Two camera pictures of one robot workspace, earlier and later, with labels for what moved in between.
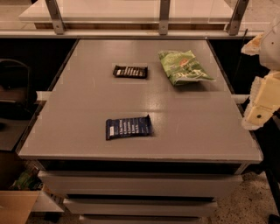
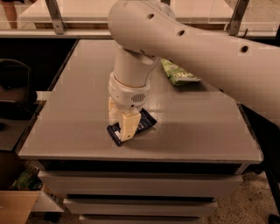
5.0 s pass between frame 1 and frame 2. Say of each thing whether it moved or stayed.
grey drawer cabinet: stayed
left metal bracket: stayed
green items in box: stayed
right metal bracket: stayed
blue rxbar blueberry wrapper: moved
